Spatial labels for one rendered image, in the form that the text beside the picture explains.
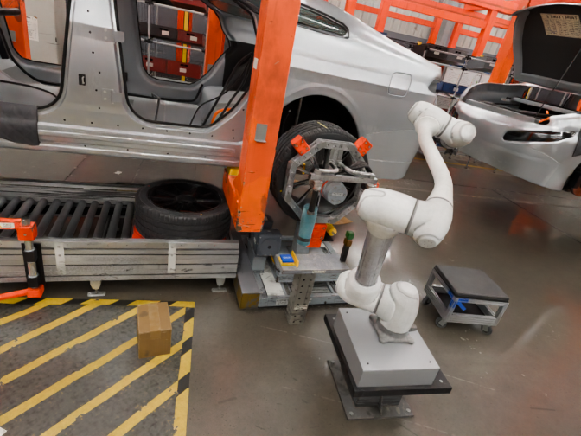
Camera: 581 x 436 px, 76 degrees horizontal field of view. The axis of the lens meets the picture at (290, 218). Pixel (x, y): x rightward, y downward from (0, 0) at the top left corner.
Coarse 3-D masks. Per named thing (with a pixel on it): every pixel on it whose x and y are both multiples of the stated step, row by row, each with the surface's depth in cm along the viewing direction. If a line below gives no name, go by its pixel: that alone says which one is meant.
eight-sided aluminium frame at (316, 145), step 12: (312, 144) 219; (324, 144) 216; (336, 144) 219; (348, 144) 221; (300, 156) 217; (360, 156) 227; (288, 168) 221; (288, 180) 221; (288, 192) 226; (360, 192) 239; (348, 204) 247; (300, 216) 235; (324, 216) 246; (336, 216) 243
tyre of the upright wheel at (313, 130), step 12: (312, 120) 239; (288, 132) 235; (300, 132) 226; (312, 132) 220; (324, 132) 222; (336, 132) 224; (288, 144) 223; (276, 156) 231; (288, 156) 222; (276, 168) 225; (276, 180) 228; (276, 192) 232; (288, 204) 238
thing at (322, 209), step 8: (328, 152) 231; (344, 152) 235; (312, 160) 231; (344, 160) 258; (352, 160) 242; (312, 168) 239; (320, 168) 235; (296, 184) 235; (304, 184) 237; (344, 184) 258; (352, 184) 249; (352, 192) 248; (296, 200) 254; (304, 200) 263; (320, 200) 264; (344, 200) 250; (320, 208) 253; (328, 208) 252; (336, 208) 251
